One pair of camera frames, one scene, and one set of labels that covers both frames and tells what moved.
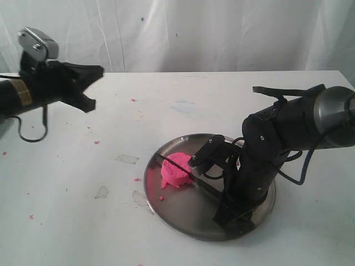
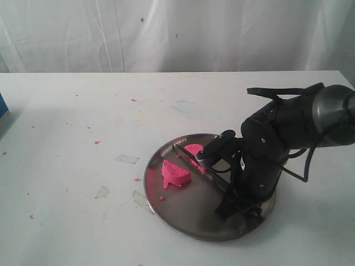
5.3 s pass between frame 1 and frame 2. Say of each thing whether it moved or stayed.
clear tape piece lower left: stayed
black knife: moved
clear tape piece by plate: stayed
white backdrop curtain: stayed
